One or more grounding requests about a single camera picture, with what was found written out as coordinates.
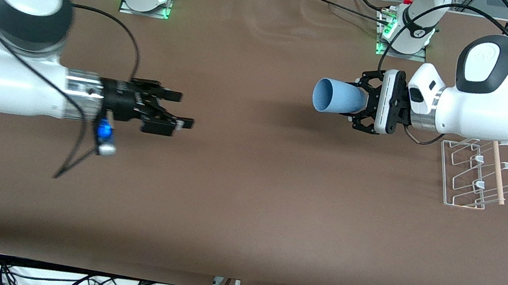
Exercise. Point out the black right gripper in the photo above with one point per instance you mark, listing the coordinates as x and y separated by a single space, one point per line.
120 99

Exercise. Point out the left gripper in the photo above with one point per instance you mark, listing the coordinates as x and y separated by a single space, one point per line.
370 104

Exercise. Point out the blue plastic cup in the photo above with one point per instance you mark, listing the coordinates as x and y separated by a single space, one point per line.
335 96

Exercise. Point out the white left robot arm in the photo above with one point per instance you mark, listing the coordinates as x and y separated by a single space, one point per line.
488 106

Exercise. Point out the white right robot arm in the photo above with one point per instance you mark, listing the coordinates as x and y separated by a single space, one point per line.
9 83

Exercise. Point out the wooden rack dowel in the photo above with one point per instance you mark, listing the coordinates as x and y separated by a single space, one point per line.
498 172

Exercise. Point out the brown table cover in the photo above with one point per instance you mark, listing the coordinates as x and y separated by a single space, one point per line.
248 186

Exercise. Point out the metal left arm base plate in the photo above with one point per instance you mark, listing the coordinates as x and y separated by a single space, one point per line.
420 56

